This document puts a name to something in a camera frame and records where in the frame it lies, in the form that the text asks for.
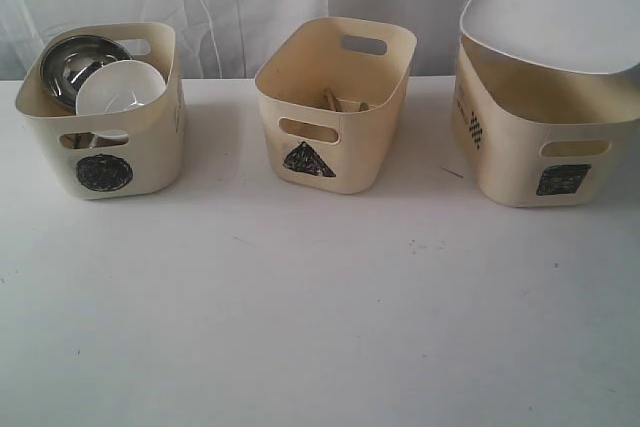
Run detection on small dark stick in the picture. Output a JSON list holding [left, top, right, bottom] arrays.
[[440, 166, 464, 179]]

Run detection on white square plate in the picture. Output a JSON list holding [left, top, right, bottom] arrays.
[[460, 0, 639, 75]]

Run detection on cream bin with circle mark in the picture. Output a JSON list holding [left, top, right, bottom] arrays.
[[15, 22, 186, 199]]

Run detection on cream bin with triangle mark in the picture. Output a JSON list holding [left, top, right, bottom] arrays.
[[255, 17, 417, 194]]

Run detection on white bowl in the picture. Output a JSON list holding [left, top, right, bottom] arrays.
[[73, 60, 166, 145]]

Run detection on cream bin with square mark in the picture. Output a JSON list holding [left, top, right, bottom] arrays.
[[451, 35, 639, 207]]

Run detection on steel bowl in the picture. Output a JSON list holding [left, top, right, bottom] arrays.
[[39, 34, 132, 113]]

